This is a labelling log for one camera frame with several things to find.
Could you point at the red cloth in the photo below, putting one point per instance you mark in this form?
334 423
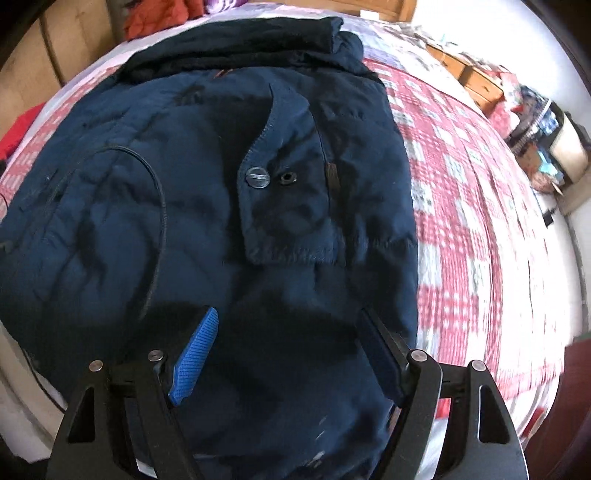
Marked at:
18 131

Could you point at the wooden bed headboard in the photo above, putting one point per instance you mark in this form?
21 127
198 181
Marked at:
369 9

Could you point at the red checked blanket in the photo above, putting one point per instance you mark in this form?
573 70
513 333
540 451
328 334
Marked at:
461 207

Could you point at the wooden nightstand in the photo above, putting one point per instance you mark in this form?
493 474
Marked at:
475 78

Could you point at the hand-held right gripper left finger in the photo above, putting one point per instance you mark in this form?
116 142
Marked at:
196 355

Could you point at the dark patterned bag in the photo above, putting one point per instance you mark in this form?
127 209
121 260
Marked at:
531 120

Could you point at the wooden wardrobe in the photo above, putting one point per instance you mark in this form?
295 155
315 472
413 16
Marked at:
55 50

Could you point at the purple checked bedsheet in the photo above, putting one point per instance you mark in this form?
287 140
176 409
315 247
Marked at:
376 44

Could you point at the navy blue padded jacket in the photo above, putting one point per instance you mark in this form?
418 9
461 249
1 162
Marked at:
231 207

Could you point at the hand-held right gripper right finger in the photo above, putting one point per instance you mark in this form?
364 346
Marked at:
381 364

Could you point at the pink bag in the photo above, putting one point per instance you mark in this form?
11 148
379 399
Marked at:
501 120

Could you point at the cardboard box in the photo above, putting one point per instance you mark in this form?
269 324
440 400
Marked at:
570 143

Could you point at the orange-red quilt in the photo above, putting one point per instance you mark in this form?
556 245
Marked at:
157 18

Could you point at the dark brown cabinet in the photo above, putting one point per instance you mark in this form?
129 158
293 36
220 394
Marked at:
579 397

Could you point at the purple striped pillow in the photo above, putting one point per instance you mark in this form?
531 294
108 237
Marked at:
226 4

